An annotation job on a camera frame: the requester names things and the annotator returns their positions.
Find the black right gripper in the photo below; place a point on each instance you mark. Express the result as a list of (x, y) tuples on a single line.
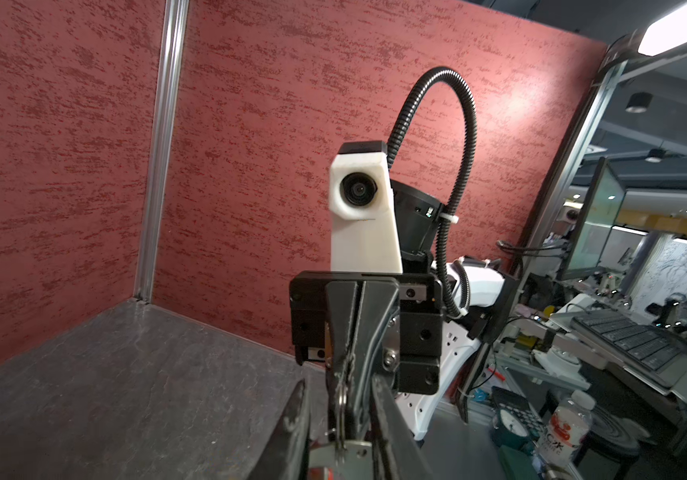
[(397, 333)]

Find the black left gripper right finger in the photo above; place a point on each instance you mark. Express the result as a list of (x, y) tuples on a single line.
[(397, 456)]

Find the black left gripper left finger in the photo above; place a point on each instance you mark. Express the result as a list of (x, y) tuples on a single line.
[(286, 454)]

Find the silver keyring with keys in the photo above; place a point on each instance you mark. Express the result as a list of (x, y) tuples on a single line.
[(343, 457)]

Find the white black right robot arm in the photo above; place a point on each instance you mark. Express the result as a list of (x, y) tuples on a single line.
[(476, 297)]

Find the plastic water bottle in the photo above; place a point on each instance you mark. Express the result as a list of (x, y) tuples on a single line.
[(566, 430)]

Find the computer monitor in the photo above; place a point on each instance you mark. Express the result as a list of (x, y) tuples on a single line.
[(602, 205)]

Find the computer keyboard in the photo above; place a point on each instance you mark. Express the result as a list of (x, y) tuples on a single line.
[(650, 348)]

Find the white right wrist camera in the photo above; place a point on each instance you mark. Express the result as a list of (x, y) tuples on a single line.
[(364, 229)]

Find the aluminium corner post right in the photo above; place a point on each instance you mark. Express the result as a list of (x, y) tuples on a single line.
[(175, 27)]

